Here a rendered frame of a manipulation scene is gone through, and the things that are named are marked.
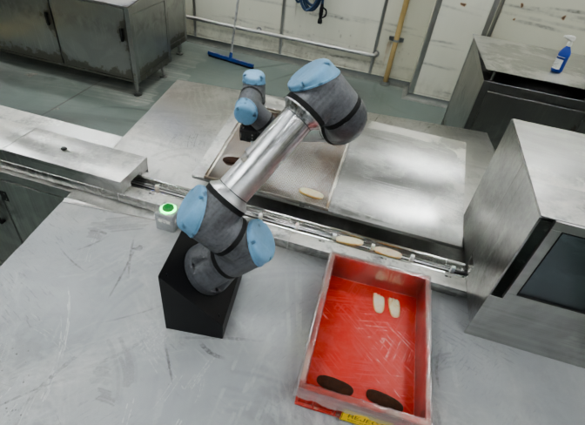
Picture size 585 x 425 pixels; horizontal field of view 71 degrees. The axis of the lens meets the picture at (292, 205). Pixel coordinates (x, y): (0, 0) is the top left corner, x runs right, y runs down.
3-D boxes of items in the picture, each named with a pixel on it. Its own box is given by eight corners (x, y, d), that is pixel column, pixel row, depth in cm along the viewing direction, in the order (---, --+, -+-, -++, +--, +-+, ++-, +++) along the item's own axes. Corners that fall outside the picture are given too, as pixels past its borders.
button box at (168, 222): (155, 235, 149) (151, 212, 142) (166, 221, 155) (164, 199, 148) (176, 241, 148) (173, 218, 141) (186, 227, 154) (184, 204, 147)
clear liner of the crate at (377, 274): (288, 407, 103) (292, 388, 97) (325, 267, 140) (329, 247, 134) (422, 448, 99) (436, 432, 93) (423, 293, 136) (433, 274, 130)
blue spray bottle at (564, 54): (558, 70, 272) (575, 35, 259) (563, 74, 266) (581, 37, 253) (545, 69, 271) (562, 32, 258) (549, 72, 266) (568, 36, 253)
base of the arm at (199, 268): (212, 306, 113) (238, 295, 108) (175, 267, 108) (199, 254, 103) (232, 270, 125) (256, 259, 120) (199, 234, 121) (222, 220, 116)
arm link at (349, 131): (392, 122, 107) (286, 130, 147) (368, 92, 102) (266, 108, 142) (371, 157, 105) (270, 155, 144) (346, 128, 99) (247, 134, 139)
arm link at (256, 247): (242, 286, 111) (280, 268, 104) (205, 260, 104) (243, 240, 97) (248, 250, 119) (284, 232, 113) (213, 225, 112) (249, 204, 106)
